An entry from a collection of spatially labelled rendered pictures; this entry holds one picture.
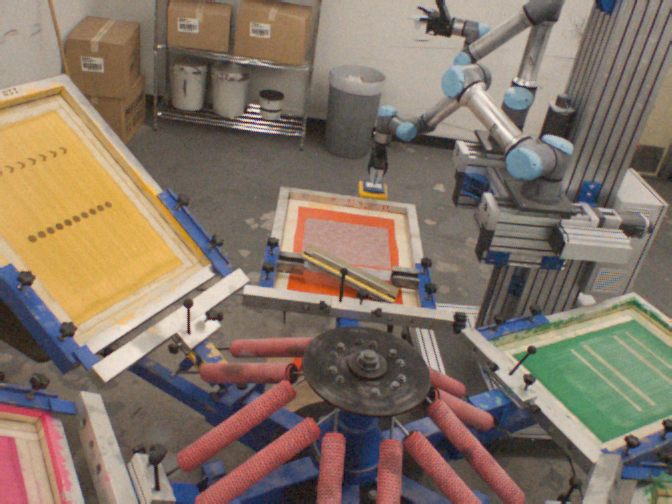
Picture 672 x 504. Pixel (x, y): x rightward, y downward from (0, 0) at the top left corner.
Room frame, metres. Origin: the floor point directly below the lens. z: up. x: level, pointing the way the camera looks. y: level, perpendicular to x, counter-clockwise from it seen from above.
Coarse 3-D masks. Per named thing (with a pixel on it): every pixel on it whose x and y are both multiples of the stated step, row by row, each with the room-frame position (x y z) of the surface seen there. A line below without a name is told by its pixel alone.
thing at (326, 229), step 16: (304, 208) 2.54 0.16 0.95; (304, 224) 2.40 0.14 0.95; (320, 224) 2.43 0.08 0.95; (336, 224) 2.45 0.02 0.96; (304, 240) 2.28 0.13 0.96; (320, 240) 2.30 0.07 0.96; (336, 240) 2.32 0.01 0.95; (336, 256) 2.21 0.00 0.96; (304, 272) 2.06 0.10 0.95; (288, 288) 1.95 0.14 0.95; (304, 288) 1.97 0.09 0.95; (320, 288) 1.98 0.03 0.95; (336, 288) 2.00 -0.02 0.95
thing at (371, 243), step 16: (352, 224) 2.47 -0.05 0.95; (368, 224) 2.49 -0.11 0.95; (384, 224) 2.52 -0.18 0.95; (352, 240) 2.34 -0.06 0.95; (368, 240) 2.37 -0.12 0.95; (384, 240) 2.39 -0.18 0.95; (352, 256) 2.23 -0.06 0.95; (368, 256) 2.25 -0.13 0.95; (384, 256) 2.27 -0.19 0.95; (352, 288) 2.02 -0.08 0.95; (400, 288) 2.07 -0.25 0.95
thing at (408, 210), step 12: (288, 192) 2.59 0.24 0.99; (300, 192) 2.60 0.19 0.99; (312, 192) 2.62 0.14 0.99; (324, 192) 2.64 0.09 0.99; (336, 204) 2.61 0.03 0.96; (348, 204) 2.61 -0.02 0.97; (360, 204) 2.62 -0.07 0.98; (372, 204) 2.62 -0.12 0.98; (384, 204) 2.63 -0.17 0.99; (396, 204) 2.65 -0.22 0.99; (408, 204) 2.66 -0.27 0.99; (276, 216) 2.37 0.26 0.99; (408, 216) 2.56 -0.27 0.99; (276, 228) 2.28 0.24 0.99; (408, 228) 2.48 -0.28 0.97; (420, 252) 2.28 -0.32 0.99
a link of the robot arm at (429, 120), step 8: (480, 64) 2.65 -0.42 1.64; (488, 72) 2.63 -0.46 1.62; (488, 80) 2.62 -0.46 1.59; (488, 88) 2.64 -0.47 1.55; (440, 104) 2.77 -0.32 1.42; (448, 104) 2.74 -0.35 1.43; (456, 104) 2.72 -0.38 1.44; (432, 112) 2.79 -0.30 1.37; (440, 112) 2.77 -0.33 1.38; (448, 112) 2.75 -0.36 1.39; (424, 120) 2.82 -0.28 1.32; (432, 120) 2.79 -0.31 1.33; (440, 120) 2.79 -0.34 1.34; (424, 128) 2.82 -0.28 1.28; (432, 128) 2.86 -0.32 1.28
